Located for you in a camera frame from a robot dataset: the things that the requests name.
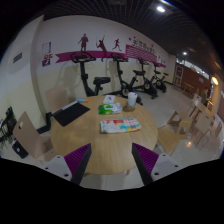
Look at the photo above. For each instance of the wooden chair far right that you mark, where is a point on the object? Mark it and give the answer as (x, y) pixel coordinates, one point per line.
(201, 126)

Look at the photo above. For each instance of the black laptop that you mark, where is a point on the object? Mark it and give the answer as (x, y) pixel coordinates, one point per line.
(68, 114)

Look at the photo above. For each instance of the wooden chair left front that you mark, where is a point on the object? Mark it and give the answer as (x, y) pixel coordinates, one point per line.
(39, 147)

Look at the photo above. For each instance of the wooden chair behind table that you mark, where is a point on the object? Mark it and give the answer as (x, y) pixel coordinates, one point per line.
(56, 98)

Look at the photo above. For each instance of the round wooden table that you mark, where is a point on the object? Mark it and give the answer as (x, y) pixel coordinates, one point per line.
(111, 153)

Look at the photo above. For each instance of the black exercise bike far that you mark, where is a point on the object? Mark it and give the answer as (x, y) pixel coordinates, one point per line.
(159, 81)

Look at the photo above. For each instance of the rectangular wooden table right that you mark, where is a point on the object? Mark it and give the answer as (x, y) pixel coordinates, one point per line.
(201, 108)

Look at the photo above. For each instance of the white tissue box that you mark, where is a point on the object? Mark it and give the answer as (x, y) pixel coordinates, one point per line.
(109, 99)

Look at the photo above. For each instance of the green wet wipes pack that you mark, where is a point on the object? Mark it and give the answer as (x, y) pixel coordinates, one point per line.
(108, 109)

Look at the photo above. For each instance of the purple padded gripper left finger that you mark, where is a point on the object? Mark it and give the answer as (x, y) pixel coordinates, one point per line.
(72, 166)

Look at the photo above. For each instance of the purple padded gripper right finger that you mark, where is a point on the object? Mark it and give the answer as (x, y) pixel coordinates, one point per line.
(153, 166)

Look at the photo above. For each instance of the white paper roll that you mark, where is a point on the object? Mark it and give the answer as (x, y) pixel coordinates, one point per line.
(132, 98)

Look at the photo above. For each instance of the magenta sports wall banner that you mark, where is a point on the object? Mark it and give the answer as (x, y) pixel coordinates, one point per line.
(130, 52)

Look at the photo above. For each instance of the blue orange marker pen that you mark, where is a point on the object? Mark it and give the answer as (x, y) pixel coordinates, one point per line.
(86, 100)

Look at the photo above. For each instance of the black exercise bike left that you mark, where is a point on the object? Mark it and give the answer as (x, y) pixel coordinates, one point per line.
(82, 58)

